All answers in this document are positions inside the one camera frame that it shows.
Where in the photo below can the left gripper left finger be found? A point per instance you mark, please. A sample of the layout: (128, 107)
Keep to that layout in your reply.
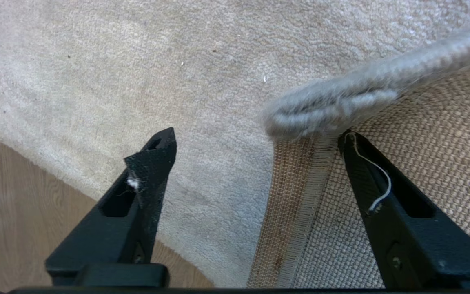
(149, 196)

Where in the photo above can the beige rug with woven backing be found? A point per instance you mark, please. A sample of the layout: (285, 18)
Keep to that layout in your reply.
(202, 102)

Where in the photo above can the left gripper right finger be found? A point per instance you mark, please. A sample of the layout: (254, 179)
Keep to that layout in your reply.
(398, 241)

